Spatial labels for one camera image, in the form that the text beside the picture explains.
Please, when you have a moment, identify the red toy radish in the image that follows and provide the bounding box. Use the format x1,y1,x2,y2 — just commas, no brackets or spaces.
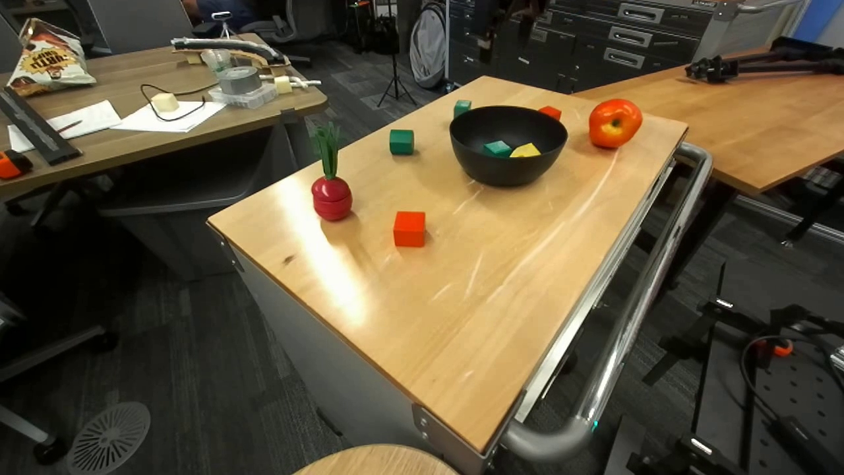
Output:
311,123,353,221

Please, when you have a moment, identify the small green wooden cube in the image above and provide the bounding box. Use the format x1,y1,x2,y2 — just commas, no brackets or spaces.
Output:
485,140,512,159

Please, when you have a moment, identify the yellow wooden block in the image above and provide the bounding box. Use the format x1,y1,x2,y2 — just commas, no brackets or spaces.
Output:
509,141,541,159

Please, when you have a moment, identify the orange toy apple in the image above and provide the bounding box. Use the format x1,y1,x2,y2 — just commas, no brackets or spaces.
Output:
588,97,643,151

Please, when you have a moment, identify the black bowl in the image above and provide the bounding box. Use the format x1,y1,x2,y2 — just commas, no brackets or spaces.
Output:
450,106,567,188

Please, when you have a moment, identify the round wooden stool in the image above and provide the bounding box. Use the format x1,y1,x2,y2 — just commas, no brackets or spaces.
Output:
295,444,460,475

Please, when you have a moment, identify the black drawer cabinet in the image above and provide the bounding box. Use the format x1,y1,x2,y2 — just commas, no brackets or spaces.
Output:
450,0,712,93

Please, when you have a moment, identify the white paper sheet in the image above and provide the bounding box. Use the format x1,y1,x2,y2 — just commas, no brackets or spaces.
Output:
119,99,221,134

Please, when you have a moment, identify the wooden office desk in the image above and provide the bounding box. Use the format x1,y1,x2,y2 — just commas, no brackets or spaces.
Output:
0,48,328,201

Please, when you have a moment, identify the snack chip bag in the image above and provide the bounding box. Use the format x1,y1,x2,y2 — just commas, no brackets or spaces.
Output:
9,15,95,97

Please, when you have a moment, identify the metal cart handle bar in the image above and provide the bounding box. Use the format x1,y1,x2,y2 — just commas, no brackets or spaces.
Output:
500,141,712,462

